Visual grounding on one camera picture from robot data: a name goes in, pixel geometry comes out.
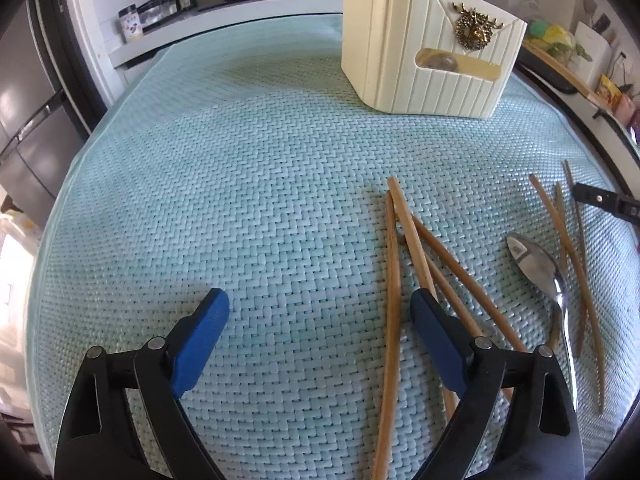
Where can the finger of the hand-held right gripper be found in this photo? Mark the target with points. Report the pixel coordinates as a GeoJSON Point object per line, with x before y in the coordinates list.
{"type": "Point", "coordinates": [605, 202]}

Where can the grey steel refrigerator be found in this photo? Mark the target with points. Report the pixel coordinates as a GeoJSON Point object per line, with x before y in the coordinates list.
{"type": "Point", "coordinates": [30, 110]}

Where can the cream ribbed utensil holder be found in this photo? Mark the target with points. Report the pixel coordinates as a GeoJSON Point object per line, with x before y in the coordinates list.
{"type": "Point", "coordinates": [390, 50]}

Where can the wooden cutting board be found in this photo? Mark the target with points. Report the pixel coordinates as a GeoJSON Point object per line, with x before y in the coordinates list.
{"type": "Point", "coordinates": [565, 72]}

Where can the metal spoon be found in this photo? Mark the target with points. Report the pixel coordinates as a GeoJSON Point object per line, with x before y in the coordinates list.
{"type": "Point", "coordinates": [532, 260]}

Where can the white kitchen counter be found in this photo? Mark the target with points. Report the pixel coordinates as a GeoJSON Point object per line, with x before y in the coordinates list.
{"type": "Point", "coordinates": [225, 17]}

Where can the clear spice jar set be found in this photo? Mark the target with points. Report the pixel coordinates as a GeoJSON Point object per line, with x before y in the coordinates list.
{"type": "Point", "coordinates": [157, 12]}

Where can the labelled seasoning jar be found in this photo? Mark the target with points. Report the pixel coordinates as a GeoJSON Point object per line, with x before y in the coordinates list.
{"type": "Point", "coordinates": [131, 25]}

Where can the plastic bag of produce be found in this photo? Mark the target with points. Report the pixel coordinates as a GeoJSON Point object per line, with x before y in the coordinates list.
{"type": "Point", "coordinates": [555, 37]}

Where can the black flat appliance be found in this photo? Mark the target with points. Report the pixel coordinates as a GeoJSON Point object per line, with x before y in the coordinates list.
{"type": "Point", "coordinates": [540, 67]}

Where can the wooden chopstick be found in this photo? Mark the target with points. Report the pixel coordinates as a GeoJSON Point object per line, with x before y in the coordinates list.
{"type": "Point", "coordinates": [457, 305]}
{"type": "Point", "coordinates": [560, 210]}
{"type": "Point", "coordinates": [544, 212]}
{"type": "Point", "coordinates": [393, 310]}
{"type": "Point", "coordinates": [465, 280]}
{"type": "Point", "coordinates": [580, 240]}
{"type": "Point", "coordinates": [410, 230]}

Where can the white knife block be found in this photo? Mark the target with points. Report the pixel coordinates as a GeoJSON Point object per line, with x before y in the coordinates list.
{"type": "Point", "coordinates": [592, 50]}

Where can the yellow packet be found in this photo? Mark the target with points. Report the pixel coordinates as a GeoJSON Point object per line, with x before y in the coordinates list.
{"type": "Point", "coordinates": [609, 91]}

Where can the light blue woven mat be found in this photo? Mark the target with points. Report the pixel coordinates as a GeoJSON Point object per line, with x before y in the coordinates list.
{"type": "Point", "coordinates": [250, 185]}

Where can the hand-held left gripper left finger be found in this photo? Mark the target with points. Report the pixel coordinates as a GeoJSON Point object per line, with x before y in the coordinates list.
{"type": "Point", "coordinates": [200, 340]}

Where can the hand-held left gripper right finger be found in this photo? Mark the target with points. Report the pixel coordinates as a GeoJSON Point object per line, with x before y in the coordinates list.
{"type": "Point", "coordinates": [435, 340]}

